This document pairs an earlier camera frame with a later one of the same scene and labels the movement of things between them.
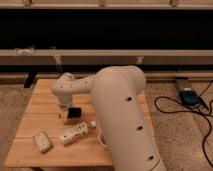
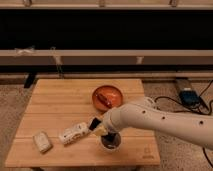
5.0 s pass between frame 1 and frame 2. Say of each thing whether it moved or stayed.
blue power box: stayed
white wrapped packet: stayed
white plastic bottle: stayed
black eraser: moved
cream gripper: moved
